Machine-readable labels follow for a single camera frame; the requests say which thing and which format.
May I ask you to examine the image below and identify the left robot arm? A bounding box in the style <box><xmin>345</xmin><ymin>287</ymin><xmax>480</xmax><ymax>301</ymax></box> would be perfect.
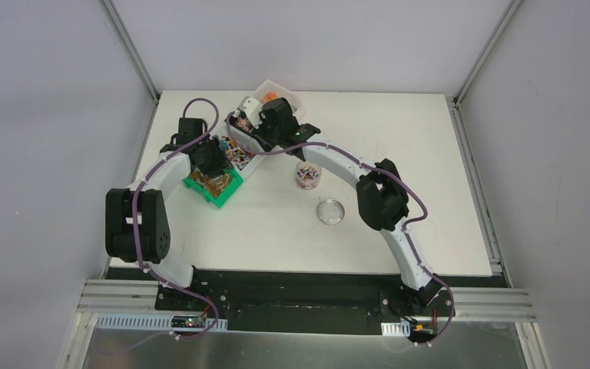
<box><xmin>104</xmin><ymin>118</ymin><xmax>231</xmax><ymax>311</ymax></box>

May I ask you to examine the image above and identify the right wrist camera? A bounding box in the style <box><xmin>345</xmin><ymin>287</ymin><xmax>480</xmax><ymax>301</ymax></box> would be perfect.
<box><xmin>234</xmin><ymin>96</ymin><xmax>263</xmax><ymax>128</ymax></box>

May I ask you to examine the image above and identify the white lollipop bin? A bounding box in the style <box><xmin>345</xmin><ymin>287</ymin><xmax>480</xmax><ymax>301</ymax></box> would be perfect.
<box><xmin>220</xmin><ymin>135</ymin><xmax>264</xmax><ymax>180</ymax></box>

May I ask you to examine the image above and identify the white gummy bin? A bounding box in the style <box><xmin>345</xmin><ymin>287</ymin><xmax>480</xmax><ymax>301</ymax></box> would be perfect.
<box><xmin>251</xmin><ymin>79</ymin><xmax>307</xmax><ymax>120</ymax></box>

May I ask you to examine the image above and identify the green candy bin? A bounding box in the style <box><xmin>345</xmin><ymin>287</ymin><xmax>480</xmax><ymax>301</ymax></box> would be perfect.
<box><xmin>183</xmin><ymin>168</ymin><xmax>244</xmax><ymax>208</ymax></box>

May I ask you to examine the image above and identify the clear plastic jar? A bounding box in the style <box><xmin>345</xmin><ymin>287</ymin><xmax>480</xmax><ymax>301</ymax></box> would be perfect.
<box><xmin>294</xmin><ymin>161</ymin><xmax>322</xmax><ymax>190</ymax></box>

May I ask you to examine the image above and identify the black lollipop bin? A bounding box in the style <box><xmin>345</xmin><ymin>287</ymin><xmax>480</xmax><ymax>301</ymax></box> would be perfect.
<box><xmin>225</xmin><ymin>109</ymin><xmax>259</xmax><ymax>146</ymax></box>

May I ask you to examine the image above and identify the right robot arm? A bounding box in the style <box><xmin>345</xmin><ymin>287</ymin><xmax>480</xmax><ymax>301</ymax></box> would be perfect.
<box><xmin>241</xmin><ymin>98</ymin><xmax>443</xmax><ymax>315</ymax></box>

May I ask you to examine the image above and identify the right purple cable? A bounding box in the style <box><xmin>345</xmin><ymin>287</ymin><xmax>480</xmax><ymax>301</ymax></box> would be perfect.
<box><xmin>225</xmin><ymin>112</ymin><xmax>457</xmax><ymax>347</ymax></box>

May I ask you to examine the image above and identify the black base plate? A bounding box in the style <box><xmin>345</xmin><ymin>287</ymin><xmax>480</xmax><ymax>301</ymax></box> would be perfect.
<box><xmin>154</xmin><ymin>270</ymin><xmax>449</xmax><ymax>335</ymax></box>

